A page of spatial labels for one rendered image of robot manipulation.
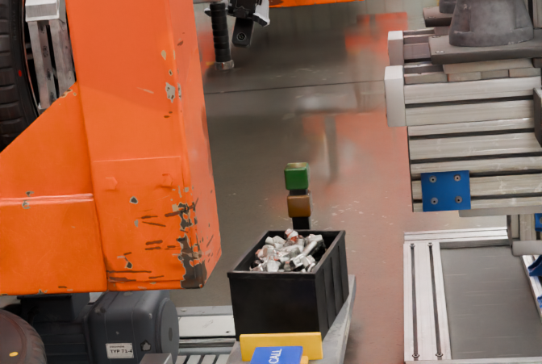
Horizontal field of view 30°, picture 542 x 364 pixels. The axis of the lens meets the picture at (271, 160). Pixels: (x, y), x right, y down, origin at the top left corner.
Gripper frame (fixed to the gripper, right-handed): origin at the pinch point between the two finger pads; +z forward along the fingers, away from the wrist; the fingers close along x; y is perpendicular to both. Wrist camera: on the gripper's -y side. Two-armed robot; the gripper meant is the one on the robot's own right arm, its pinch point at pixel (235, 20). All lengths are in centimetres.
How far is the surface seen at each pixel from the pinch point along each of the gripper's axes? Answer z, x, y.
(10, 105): 59, -32, -11
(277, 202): -125, 11, -92
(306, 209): 70, 25, -15
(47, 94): 54, -26, -9
